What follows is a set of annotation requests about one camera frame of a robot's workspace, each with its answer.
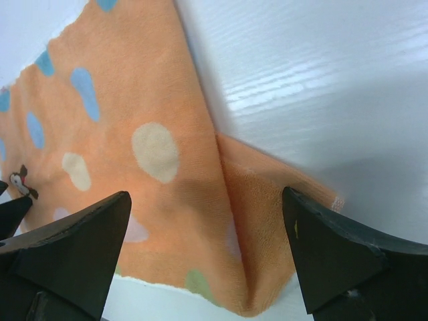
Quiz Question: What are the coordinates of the orange polka dot towel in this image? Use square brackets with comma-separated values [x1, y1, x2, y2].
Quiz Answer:
[1, 1, 343, 317]

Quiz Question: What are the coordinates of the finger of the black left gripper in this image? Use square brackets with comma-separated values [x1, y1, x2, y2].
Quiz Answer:
[0, 181, 8, 195]
[0, 196, 33, 237]

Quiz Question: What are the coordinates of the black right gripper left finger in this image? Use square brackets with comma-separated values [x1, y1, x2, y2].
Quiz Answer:
[1, 191, 131, 320]

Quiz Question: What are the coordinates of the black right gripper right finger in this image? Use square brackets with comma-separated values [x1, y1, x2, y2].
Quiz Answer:
[282, 187, 427, 320]

